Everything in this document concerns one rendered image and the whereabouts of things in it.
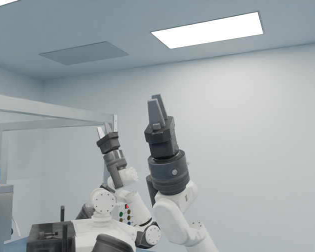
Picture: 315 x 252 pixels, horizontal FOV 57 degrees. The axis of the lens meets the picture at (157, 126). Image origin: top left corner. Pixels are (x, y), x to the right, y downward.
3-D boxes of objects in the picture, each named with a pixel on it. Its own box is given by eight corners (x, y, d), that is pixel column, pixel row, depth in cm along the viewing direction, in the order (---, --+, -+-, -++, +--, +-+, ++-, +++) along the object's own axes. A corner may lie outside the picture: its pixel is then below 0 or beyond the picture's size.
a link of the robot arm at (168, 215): (167, 200, 63) (196, 253, 64) (185, 180, 70) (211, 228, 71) (146, 205, 67) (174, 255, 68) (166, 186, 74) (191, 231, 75)
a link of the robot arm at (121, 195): (126, 167, 127) (141, 193, 129) (109, 175, 129) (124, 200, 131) (123, 172, 120) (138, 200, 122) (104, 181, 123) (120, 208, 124)
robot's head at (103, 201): (93, 222, 86) (93, 192, 87) (89, 215, 95) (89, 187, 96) (115, 220, 88) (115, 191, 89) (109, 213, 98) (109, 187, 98)
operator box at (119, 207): (134, 243, 182) (135, 200, 185) (118, 251, 168) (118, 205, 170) (126, 241, 185) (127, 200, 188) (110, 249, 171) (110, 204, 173)
